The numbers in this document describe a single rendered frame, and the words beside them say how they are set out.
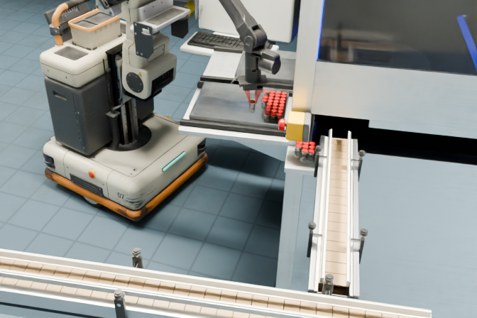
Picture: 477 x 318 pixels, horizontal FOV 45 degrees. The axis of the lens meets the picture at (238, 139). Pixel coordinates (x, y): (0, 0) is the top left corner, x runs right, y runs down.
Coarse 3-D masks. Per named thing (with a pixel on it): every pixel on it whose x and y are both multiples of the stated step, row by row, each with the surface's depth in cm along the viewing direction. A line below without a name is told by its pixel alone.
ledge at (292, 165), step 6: (288, 150) 198; (294, 150) 198; (288, 156) 195; (294, 156) 195; (288, 162) 192; (294, 162) 192; (300, 162) 193; (288, 168) 190; (294, 168) 190; (300, 168) 190; (306, 168) 190; (312, 168) 190; (306, 174) 190; (312, 174) 190
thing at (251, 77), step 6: (246, 72) 202; (252, 72) 200; (258, 72) 201; (240, 78) 206; (246, 78) 203; (252, 78) 202; (258, 78) 203; (264, 78) 206; (240, 84) 202; (246, 84) 202; (252, 84) 203; (258, 84) 203; (264, 84) 204
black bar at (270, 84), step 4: (200, 76) 236; (204, 76) 236; (208, 76) 236; (212, 76) 236; (200, 80) 237; (204, 80) 236; (208, 80) 236; (212, 80) 236; (216, 80) 235; (220, 80) 235; (224, 80) 235; (228, 80) 235; (236, 80) 234; (268, 84) 233; (272, 84) 232; (276, 84) 232; (280, 84) 232; (284, 84) 232; (288, 84) 232; (292, 84) 232; (276, 88) 233; (280, 88) 233; (284, 88) 232; (288, 88) 232; (292, 88) 232
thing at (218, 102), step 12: (204, 84) 229; (216, 84) 229; (228, 84) 228; (204, 96) 226; (216, 96) 227; (228, 96) 227; (240, 96) 227; (252, 96) 227; (288, 96) 227; (192, 108) 213; (204, 108) 219; (216, 108) 219; (228, 108) 219; (240, 108) 220; (204, 120) 209; (216, 120) 208; (228, 120) 207; (240, 120) 207; (252, 120) 213
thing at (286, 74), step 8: (280, 56) 255; (288, 56) 255; (240, 64) 246; (288, 64) 251; (240, 72) 243; (264, 72) 244; (280, 72) 244; (288, 72) 244; (272, 80) 234; (280, 80) 233; (288, 80) 232
